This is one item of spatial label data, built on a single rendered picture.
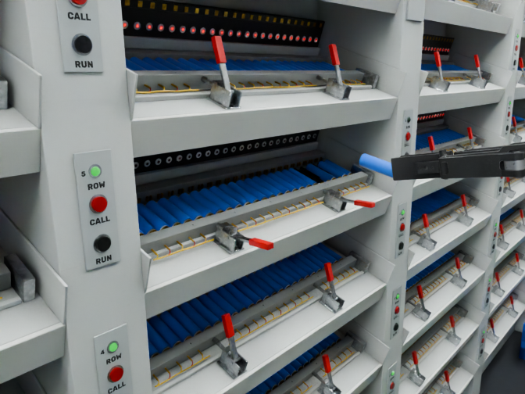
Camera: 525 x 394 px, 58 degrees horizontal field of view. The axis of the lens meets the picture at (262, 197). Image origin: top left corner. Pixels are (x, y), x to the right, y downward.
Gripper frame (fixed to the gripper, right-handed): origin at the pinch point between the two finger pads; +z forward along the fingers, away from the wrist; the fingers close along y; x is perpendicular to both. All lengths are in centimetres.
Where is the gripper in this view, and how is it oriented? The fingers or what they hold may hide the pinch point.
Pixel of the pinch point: (422, 166)
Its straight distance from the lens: 64.7
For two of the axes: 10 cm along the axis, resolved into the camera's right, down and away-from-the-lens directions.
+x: 1.5, 9.8, 1.1
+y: -6.9, 1.9, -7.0
